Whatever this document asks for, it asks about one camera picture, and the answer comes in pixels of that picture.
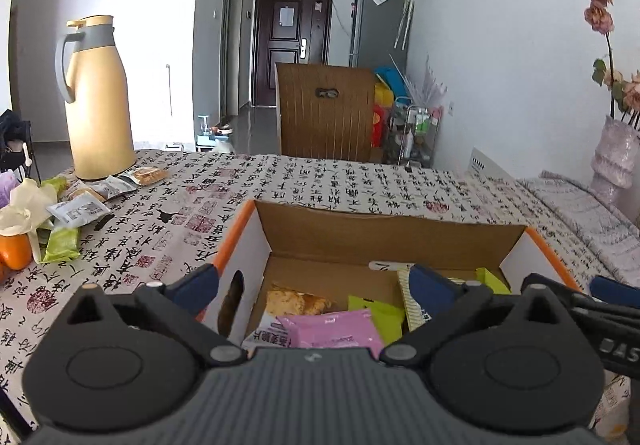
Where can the brown wooden chair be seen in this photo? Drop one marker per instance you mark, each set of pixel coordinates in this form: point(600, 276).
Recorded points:
point(325, 120)

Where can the orange white snack packet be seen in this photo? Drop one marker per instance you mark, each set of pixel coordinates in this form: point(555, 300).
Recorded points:
point(290, 302)

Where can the dark chair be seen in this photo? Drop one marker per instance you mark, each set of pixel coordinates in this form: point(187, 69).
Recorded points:
point(12, 140)

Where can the pale dried plant bunch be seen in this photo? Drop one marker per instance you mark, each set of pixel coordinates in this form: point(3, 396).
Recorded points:
point(425, 85)

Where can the small blue stool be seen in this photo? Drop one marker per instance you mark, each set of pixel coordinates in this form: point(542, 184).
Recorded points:
point(210, 141)

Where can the purple tissue pack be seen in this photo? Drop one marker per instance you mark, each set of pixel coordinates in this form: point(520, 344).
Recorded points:
point(6, 190)

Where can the grey refrigerator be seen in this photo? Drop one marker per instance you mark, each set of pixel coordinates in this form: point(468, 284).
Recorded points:
point(375, 30)

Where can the pink ribbed vase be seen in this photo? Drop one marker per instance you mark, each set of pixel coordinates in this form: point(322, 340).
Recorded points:
point(615, 160)

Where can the orange brown snack packet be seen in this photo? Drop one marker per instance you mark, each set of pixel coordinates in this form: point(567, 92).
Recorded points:
point(150, 175)

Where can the small dark white packet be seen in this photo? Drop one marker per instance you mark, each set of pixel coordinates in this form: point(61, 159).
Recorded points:
point(120, 186)

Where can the small green snack packet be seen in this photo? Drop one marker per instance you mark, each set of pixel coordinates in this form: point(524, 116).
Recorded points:
point(62, 245)
point(54, 186)

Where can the red cardboard box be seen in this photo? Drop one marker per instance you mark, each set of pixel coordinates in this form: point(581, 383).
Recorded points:
point(350, 235)

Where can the yellow bag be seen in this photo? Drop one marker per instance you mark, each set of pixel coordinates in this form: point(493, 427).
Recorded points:
point(384, 96)

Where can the white folded umbrella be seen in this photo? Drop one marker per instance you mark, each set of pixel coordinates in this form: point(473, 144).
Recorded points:
point(405, 15)

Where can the dried pink flowers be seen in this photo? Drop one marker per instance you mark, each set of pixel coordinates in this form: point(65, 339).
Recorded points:
point(599, 17)

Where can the lime green snack packet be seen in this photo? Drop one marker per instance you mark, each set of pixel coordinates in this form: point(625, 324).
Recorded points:
point(380, 312)
point(492, 281)

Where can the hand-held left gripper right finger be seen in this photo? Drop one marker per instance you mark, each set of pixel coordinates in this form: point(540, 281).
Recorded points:
point(432, 286)

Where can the yellow thermos jug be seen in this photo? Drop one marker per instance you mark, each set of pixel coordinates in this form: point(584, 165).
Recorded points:
point(100, 115)

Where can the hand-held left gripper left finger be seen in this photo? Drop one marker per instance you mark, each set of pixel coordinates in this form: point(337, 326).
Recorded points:
point(195, 285)

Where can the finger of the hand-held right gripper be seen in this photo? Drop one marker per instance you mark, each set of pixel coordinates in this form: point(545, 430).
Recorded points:
point(610, 317)
point(615, 292)

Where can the red gift box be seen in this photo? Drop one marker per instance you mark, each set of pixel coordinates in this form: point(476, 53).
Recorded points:
point(379, 127)

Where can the cream striped snack packet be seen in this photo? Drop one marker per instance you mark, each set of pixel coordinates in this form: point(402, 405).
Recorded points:
point(412, 307)

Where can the white ribbed board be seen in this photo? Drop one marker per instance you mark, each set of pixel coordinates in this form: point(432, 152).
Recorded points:
point(492, 165)

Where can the dark brown door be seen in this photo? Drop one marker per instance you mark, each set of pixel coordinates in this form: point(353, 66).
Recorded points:
point(292, 60)

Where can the blue bag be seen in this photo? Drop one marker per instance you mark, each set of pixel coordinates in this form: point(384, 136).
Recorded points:
point(390, 80)

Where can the small beige snack packet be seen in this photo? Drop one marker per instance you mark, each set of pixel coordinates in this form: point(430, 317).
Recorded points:
point(82, 190)

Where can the pink snack packet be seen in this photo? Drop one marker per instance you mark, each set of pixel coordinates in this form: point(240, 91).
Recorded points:
point(330, 332)

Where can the white labelled snack packet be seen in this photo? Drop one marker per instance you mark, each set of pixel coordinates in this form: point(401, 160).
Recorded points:
point(77, 210)

